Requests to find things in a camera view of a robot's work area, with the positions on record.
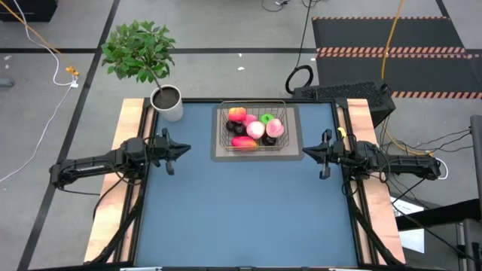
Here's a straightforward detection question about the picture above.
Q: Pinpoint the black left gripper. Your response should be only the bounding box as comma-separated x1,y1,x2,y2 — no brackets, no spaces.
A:
148,126,192,177

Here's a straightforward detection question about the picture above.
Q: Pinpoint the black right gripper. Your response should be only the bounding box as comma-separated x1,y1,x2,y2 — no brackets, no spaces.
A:
301,128,349,181

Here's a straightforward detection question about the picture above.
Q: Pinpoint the white plant pot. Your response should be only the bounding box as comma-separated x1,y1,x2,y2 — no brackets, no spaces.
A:
149,84,185,123

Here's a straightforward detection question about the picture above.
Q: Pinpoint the wooden side board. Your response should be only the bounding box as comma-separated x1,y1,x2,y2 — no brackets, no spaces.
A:
83,98,155,263
340,98,407,265

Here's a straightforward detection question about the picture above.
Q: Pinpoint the grey and beige placemat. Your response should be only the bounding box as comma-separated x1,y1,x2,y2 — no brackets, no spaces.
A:
209,103,305,163

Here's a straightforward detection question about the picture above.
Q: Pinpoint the black diagonal support strut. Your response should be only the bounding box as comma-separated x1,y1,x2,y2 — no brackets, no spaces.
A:
88,195,146,264
344,180,406,266

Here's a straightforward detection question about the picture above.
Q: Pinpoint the green leafy potted tree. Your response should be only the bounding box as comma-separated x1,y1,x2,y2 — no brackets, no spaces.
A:
100,20,177,91

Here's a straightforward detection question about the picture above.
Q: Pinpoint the white sheet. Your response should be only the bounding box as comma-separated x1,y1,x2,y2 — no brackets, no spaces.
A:
390,195,426,254

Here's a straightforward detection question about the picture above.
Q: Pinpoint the black hazard-striped floor mat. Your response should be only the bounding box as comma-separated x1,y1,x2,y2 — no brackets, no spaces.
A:
311,16,482,100

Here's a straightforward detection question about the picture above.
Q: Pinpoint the black beam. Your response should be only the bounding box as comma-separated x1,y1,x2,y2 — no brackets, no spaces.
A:
395,198,482,231

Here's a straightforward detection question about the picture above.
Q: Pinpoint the black floor box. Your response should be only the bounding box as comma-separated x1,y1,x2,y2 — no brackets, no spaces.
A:
0,0,59,23

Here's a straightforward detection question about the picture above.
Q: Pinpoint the brass wire basket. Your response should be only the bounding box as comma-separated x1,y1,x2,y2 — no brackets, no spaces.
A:
218,99,291,153

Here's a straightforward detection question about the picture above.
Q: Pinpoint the black table frame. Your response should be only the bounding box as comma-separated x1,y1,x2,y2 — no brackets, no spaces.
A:
130,96,366,271

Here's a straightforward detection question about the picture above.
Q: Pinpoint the black coiled cable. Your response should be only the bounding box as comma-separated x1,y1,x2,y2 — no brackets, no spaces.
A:
285,0,316,96

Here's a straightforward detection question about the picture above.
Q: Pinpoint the white cable loop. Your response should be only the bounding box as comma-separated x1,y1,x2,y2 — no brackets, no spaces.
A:
436,157,450,181

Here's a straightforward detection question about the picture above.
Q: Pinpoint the orange cable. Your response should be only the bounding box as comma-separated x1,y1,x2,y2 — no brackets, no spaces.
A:
0,0,81,78

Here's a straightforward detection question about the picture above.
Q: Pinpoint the yellow cable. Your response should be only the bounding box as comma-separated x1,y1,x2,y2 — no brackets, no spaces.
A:
380,0,434,157

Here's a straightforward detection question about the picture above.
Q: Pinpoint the grey metal post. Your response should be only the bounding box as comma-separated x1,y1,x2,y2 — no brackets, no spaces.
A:
469,114,482,271

